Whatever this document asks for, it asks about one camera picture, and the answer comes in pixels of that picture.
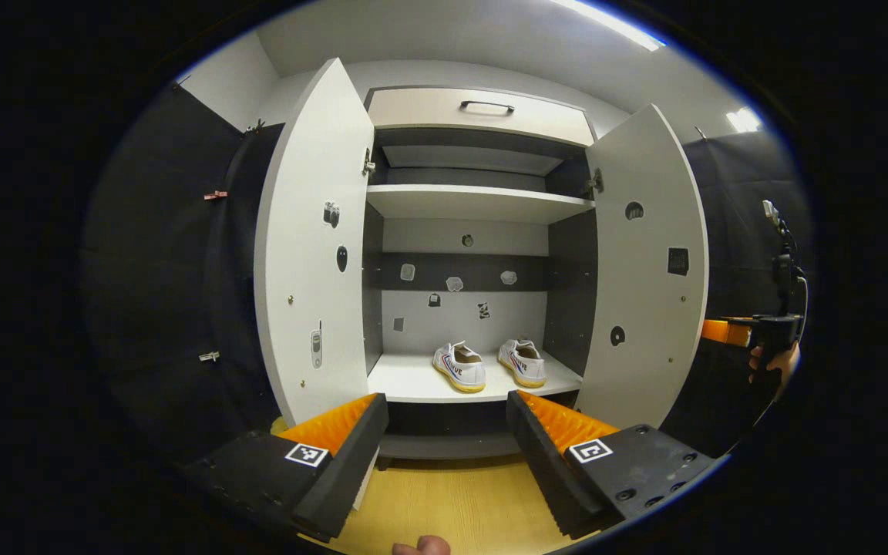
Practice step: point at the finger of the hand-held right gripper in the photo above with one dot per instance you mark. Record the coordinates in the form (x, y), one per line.
(725, 331)

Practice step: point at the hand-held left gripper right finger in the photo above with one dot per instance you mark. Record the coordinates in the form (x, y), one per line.
(544, 462)

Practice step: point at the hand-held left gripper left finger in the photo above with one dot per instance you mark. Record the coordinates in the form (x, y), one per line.
(348, 459)

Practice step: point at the white canvas shoe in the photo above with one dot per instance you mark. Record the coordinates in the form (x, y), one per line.
(523, 362)
(461, 368)

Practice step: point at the white shoe cabinet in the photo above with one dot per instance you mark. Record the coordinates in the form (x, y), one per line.
(463, 320)

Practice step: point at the white cabinet shelf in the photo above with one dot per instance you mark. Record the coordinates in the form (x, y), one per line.
(475, 202)
(405, 381)

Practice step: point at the beige cabinet drawer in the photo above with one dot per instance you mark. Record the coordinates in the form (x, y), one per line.
(413, 108)

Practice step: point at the black backdrop cloth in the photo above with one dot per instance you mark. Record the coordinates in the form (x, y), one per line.
(159, 293)
(737, 231)

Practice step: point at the silver clip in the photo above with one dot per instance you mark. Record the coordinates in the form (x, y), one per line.
(210, 357)

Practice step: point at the pink clip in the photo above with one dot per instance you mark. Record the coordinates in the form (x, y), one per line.
(216, 195)

